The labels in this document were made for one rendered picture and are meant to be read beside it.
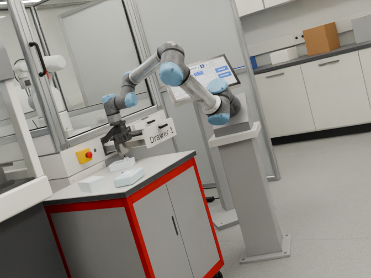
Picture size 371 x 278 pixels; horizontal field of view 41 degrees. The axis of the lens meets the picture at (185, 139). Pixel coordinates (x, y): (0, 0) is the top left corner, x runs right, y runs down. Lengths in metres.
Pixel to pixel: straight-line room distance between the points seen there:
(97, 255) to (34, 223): 0.34
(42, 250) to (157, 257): 0.53
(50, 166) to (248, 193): 1.13
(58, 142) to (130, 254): 0.78
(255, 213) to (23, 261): 1.33
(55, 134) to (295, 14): 4.09
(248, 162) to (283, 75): 2.85
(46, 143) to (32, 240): 0.65
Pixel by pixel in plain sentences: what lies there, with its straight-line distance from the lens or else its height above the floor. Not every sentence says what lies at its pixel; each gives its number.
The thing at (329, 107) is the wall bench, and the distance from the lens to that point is 5.52.
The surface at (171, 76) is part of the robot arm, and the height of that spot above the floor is 1.18.
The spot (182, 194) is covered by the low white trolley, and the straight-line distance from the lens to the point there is 2.56.
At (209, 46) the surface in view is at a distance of 4.48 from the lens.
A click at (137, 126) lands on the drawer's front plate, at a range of 3.23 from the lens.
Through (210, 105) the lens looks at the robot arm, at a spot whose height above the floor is 0.98.
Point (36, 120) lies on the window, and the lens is 2.86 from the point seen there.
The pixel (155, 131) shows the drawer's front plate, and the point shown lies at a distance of 2.85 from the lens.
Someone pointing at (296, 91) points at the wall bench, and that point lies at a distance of 5.60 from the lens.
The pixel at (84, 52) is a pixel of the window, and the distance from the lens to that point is 3.07.
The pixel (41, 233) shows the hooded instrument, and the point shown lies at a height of 0.65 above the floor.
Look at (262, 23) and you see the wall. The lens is 6.41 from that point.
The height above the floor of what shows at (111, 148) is 0.85.
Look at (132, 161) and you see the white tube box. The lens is 2.74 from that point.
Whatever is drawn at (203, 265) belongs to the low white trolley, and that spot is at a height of 0.18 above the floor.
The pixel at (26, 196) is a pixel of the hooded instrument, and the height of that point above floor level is 0.85.
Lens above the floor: 1.23
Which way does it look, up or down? 9 degrees down
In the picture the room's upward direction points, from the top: 16 degrees counter-clockwise
